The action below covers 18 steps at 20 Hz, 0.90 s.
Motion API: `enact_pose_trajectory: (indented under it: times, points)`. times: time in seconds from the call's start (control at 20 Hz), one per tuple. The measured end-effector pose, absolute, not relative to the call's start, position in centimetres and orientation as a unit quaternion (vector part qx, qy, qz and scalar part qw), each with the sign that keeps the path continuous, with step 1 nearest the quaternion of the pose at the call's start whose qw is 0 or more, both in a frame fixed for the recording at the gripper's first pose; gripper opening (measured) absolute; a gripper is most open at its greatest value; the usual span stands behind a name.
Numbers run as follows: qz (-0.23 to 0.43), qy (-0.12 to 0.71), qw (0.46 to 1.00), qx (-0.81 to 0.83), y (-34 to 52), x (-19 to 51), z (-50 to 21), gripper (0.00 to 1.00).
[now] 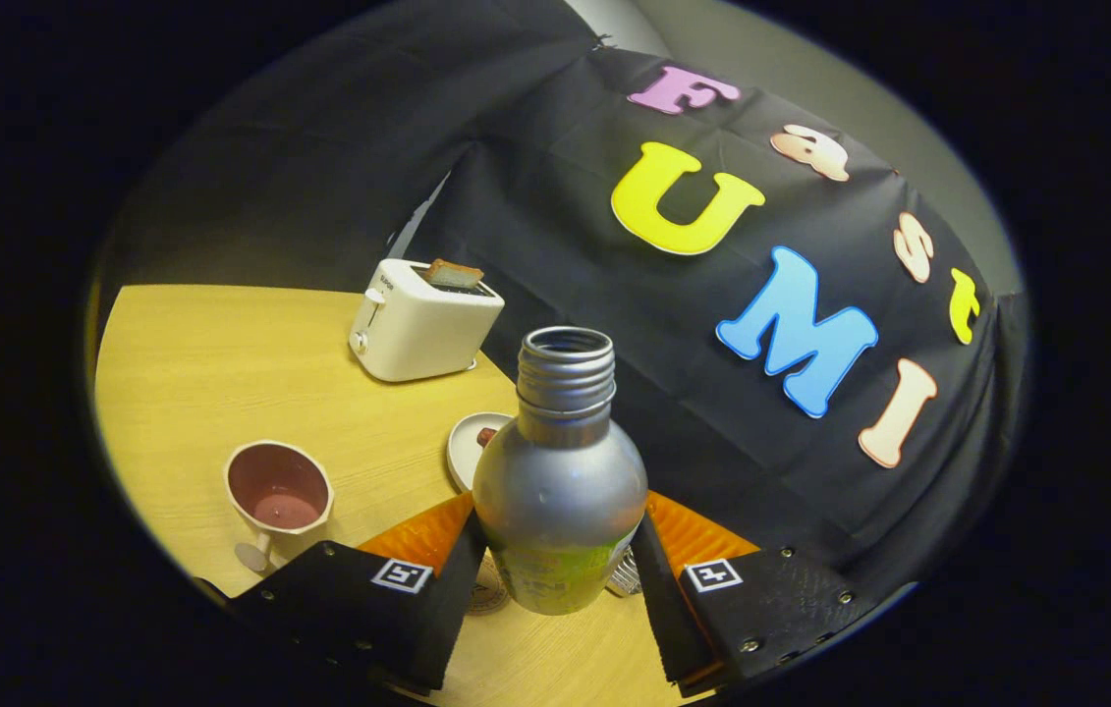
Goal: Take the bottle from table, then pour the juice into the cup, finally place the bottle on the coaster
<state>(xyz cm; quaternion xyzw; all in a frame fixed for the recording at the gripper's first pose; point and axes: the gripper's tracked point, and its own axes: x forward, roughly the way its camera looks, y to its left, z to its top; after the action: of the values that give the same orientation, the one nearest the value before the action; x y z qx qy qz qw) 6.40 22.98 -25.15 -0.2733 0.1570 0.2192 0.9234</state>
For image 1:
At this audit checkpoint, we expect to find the white toaster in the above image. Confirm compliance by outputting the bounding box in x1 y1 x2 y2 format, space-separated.
348 258 506 383

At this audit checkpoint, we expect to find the wooden table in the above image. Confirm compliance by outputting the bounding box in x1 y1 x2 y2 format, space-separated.
93 285 713 707

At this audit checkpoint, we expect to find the silver juice bottle green label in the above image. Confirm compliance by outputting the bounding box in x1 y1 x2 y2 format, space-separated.
472 326 649 617

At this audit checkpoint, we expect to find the black backdrop cloth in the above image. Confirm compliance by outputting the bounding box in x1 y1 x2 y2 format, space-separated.
98 0 1028 600

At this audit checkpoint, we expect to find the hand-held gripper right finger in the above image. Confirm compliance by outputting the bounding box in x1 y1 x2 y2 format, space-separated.
629 491 885 698

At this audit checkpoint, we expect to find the cream cup with wooden handle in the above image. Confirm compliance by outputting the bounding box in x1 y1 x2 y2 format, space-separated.
224 440 335 573

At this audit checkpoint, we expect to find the small white oval plate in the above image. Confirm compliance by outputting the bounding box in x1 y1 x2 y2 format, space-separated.
446 411 517 493

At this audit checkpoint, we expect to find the round cork coaster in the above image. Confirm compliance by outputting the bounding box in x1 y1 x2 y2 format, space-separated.
465 555 515 617

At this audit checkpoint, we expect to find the toast slice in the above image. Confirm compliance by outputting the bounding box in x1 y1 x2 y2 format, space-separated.
420 258 485 290

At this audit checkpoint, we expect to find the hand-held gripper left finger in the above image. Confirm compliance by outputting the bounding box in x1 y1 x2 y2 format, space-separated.
196 491 487 696

